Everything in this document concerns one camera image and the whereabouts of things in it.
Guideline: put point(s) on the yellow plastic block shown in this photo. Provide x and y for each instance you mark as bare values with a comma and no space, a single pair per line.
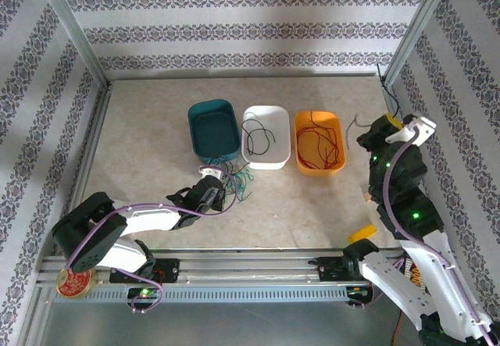
362,232

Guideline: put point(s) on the controller board with green light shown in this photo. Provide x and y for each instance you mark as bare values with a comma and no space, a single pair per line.
145,293
359,294

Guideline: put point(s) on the aluminium frame post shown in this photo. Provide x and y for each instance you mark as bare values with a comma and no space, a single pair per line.
66,26
420,26

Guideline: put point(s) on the orange plastic bin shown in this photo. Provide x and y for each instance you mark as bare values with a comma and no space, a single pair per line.
304,121

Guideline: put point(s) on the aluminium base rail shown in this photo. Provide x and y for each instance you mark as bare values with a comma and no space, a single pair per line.
242,262

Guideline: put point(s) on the white plastic bin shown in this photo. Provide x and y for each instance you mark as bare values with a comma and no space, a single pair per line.
273,117

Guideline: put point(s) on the teal plastic bin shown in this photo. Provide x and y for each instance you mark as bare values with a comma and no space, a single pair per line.
213,131

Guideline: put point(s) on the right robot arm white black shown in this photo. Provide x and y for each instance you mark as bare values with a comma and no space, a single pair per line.
433,272

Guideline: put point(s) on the orange striped component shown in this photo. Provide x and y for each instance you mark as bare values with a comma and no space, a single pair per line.
415,275

